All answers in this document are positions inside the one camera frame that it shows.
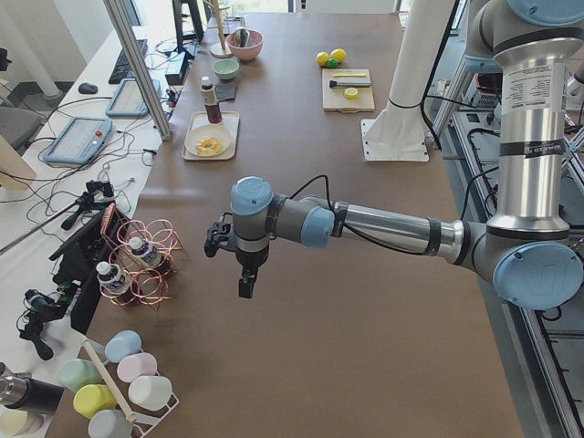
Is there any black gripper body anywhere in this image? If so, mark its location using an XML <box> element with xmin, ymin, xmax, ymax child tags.
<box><xmin>235</xmin><ymin>248</ymin><xmax>269</xmax><ymax>281</ymax></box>

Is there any glazed twisted donut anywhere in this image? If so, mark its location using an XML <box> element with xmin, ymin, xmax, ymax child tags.
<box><xmin>195</xmin><ymin>136</ymin><xmax>223</xmax><ymax>157</ymax></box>

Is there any white round plate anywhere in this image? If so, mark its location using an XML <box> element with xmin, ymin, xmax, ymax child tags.
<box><xmin>185</xmin><ymin>124</ymin><xmax>232</xmax><ymax>158</ymax></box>

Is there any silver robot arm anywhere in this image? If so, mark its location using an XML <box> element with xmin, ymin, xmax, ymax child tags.
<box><xmin>225</xmin><ymin>1</ymin><xmax>583</xmax><ymax>310</ymax></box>

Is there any cream rabbit serving tray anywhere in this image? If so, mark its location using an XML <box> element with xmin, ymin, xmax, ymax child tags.
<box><xmin>182</xmin><ymin>111</ymin><xmax>239</xmax><ymax>162</ymax></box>

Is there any dark tea bottle on tray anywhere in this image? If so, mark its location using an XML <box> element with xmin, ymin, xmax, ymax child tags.
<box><xmin>200</xmin><ymin>76</ymin><xmax>223</xmax><ymax>124</ymax></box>

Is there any tea bottle in rack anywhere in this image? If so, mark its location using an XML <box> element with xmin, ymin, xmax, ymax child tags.
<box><xmin>129</xmin><ymin>237</ymin><xmax>163</xmax><ymax>269</ymax></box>
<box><xmin>96</xmin><ymin>261</ymin><xmax>131</xmax><ymax>297</ymax></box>

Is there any pink mug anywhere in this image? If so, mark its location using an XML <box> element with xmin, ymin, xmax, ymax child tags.
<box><xmin>117</xmin><ymin>352</ymin><xmax>158</xmax><ymax>383</ymax></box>

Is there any blue mug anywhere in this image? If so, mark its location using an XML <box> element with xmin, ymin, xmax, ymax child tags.
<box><xmin>105</xmin><ymin>329</ymin><xmax>142</xmax><ymax>363</ymax></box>

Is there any white mug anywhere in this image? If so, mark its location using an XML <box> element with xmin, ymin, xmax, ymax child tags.
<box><xmin>128</xmin><ymin>375</ymin><xmax>172</xmax><ymax>412</ymax></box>

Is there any grey folded cloth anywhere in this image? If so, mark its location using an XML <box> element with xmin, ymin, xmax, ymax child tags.
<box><xmin>215</xmin><ymin>83</ymin><xmax>237</xmax><ymax>102</ymax></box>

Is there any white mug rack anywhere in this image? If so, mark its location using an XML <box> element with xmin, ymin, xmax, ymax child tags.
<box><xmin>81</xmin><ymin>338</ymin><xmax>180</xmax><ymax>437</ymax></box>

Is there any mint green mug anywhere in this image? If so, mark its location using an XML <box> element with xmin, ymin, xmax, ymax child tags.
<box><xmin>58</xmin><ymin>359</ymin><xmax>102</xmax><ymax>392</ymax></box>

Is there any yellow mug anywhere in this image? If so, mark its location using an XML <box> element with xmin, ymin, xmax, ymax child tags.
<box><xmin>73</xmin><ymin>384</ymin><xmax>118</xmax><ymax>419</ymax></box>

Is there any mint green bowl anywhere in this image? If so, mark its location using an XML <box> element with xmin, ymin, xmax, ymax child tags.
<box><xmin>213</xmin><ymin>58</ymin><xmax>240</xmax><ymax>81</ymax></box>

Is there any grey mug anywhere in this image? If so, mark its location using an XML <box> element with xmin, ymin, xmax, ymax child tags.
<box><xmin>88</xmin><ymin>410</ymin><xmax>132</xmax><ymax>438</ymax></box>

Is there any half lemon slice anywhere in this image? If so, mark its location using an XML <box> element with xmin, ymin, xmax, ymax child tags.
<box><xmin>343</xmin><ymin>88</ymin><xmax>359</xmax><ymax>99</ymax></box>

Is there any steel muddler black tip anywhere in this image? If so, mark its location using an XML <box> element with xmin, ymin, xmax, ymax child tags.
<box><xmin>328</xmin><ymin>79</ymin><xmax>371</xmax><ymax>89</ymax></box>

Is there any wooden cutting board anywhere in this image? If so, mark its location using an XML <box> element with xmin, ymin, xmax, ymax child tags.
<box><xmin>321</xmin><ymin>68</ymin><xmax>375</xmax><ymax>112</ymax></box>

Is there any far blue teach pendant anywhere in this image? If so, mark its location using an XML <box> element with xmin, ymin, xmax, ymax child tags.
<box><xmin>105</xmin><ymin>78</ymin><xmax>149</xmax><ymax>119</ymax></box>

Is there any blue teach pendant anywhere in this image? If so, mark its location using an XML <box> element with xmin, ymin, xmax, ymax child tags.
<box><xmin>105</xmin><ymin>78</ymin><xmax>149</xmax><ymax>119</ymax></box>
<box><xmin>42</xmin><ymin>117</ymin><xmax>113</xmax><ymax>165</ymax></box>

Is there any pink ice bowl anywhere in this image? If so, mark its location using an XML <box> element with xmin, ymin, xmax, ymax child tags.
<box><xmin>225</xmin><ymin>29</ymin><xmax>264</xmax><ymax>62</ymax></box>

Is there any near blue teach pendant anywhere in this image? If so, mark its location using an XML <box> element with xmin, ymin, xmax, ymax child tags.
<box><xmin>42</xmin><ymin>117</ymin><xmax>113</xmax><ymax>165</ymax></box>

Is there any round wooden stand base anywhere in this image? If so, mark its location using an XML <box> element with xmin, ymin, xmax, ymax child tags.
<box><xmin>210</xmin><ymin>43</ymin><xmax>233</xmax><ymax>58</ymax></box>

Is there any green lime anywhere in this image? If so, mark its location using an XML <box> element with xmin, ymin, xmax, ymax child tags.
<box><xmin>326</xmin><ymin>57</ymin><xmax>339</xmax><ymax>69</ymax></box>

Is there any yellow plastic knife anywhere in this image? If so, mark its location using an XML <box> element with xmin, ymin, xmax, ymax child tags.
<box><xmin>332</xmin><ymin>70</ymin><xmax>368</xmax><ymax>78</ymax></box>

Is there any lower yellow lemon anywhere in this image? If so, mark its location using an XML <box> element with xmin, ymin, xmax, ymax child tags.
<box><xmin>316</xmin><ymin>51</ymin><xmax>330</xmax><ymax>67</ymax></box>

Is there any yellow lemon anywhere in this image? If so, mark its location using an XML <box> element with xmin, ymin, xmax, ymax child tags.
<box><xmin>316</xmin><ymin>51</ymin><xmax>330</xmax><ymax>67</ymax></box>
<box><xmin>329</xmin><ymin>48</ymin><xmax>347</xmax><ymax>64</ymax></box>

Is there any steel ice scoop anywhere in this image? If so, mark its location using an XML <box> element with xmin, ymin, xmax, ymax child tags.
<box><xmin>233</xmin><ymin>26</ymin><xmax>250</xmax><ymax>47</ymax></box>

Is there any upper yellow lemon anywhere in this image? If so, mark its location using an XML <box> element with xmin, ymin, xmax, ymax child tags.
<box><xmin>329</xmin><ymin>48</ymin><xmax>347</xmax><ymax>64</ymax></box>

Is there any black keyboard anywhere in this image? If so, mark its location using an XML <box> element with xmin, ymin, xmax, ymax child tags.
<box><xmin>108</xmin><ymin>39</ymin><xmax>148</xmax><ymax>85</ymax></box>

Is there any black computer mouse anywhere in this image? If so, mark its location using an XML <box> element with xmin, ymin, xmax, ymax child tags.
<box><xmin>78</xmin><ymin>82</ymin><xmax>99</xmax><ymax>95</ymax></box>

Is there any black thermos flask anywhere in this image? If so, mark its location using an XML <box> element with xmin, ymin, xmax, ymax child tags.
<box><xmin>1</xmin><ymin>376</ymin><xmax>64</xmax><ymax>415</ymax></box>

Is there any wooden cup tree stand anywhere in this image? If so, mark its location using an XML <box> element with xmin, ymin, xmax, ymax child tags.
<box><xmin>203</xmin><ymin>0</ymin><xmax>226</xmax><ymax>45</ymax></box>

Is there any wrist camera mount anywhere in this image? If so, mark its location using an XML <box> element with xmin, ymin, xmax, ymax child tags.
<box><xmin>203</xmin><ymin>212</ymin><xmax>237</xmax><ymax>258</ymax></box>

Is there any copper wire bottle rack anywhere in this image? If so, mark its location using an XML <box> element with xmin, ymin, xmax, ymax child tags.
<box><xmin>99</xmin><ymin>217</ymin><xmax>183</xmax><ymax>311</ymax></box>

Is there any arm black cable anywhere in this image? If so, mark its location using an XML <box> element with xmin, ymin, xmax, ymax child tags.
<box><xmin>291</xmin><ymin>173</ymin><xmax>434</xmax><ymax>256</ymax></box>

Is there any black tripod camera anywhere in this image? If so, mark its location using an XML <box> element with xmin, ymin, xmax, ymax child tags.
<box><xmin>60</xmin><ymin>181</ymin><xmax>114</xmax><ymax>230</ymax></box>

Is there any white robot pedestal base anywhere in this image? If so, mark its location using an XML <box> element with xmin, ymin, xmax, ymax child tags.
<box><xmin>361</xmin><ymin>1</ymin><xmax>458</xmax><ymax>162</ymax></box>

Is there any aluminium frame post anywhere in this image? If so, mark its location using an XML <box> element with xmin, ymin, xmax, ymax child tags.
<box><xmin>103</xmin><ymin>0</ymin><xmax>172</xmax><ymax>141</ymax></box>

